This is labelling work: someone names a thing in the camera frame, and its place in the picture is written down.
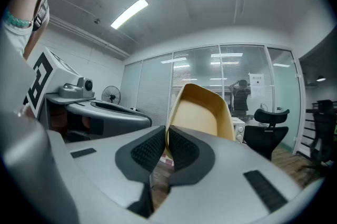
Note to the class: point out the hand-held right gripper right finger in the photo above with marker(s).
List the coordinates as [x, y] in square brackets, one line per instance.
[231, 165]

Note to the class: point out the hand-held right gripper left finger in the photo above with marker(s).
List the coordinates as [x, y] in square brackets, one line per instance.
[105, 154]

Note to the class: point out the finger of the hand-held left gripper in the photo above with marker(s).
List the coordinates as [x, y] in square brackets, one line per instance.
[126, 120]

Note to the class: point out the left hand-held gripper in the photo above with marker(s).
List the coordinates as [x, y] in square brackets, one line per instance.
[42, 78]

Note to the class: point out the white microwave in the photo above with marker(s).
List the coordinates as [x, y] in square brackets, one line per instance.
[239, 129]

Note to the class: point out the yellow rectangular tray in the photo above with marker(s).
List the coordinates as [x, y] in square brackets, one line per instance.
[200, 115]

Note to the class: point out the black standing fan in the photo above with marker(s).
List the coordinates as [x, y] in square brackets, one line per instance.
[111, 95]

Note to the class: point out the black office chair with headrest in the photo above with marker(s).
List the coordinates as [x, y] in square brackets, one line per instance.
[266, 136]

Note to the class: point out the white window blind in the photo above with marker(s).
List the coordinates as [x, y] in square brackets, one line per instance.
[155, 86]

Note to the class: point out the pink white checkered tablecloth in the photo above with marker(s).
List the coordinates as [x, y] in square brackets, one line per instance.
[164, 161]

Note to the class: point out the white ceiling conduit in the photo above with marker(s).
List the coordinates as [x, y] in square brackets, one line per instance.
[87, 36]

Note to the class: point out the white paper notice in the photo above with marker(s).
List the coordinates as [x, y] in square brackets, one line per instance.
[257, 92]

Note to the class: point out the black shelf rack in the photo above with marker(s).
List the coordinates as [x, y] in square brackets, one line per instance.
[306, 133]

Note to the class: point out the white sign with icon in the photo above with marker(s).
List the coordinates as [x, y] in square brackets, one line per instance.
[256, 80]

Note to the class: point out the long ceiling light panel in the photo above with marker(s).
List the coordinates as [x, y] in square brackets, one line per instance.
[129, 14]

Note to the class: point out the black mesh office chair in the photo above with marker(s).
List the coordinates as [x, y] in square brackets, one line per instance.
[322, 136]

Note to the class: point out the black pendant lamp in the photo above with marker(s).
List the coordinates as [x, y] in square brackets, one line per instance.
[321, 79]

